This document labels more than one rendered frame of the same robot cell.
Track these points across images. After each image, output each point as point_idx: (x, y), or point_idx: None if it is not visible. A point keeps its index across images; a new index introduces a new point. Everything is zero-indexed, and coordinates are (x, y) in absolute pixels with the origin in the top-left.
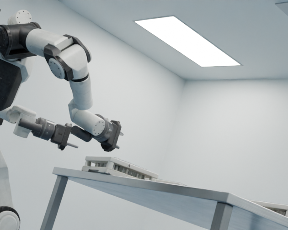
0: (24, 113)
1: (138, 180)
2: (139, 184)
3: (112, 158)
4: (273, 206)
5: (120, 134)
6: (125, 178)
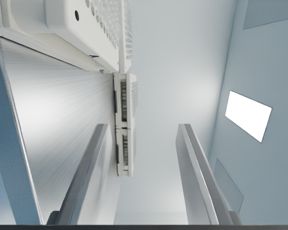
0: None
1: (34, 210)
2: (24, 217)
3: (67, 32)
4: (129, 160)
5: (179, 155)
6: (18, 149)
